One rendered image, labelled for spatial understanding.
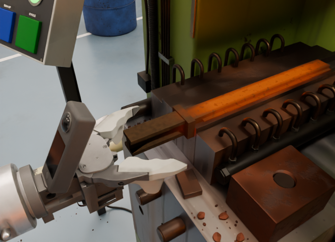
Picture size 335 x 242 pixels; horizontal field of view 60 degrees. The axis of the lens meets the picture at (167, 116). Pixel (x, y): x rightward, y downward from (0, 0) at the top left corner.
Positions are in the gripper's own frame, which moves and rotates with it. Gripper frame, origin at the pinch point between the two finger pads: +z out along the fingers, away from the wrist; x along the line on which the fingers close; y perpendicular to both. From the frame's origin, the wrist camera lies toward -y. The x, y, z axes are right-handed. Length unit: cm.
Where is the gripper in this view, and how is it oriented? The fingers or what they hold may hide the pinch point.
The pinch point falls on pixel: (161, 128)
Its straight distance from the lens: 44.4
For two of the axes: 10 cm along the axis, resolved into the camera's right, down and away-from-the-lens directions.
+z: 8.6, -3.2, 3.9
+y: 0.0, 7.7, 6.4
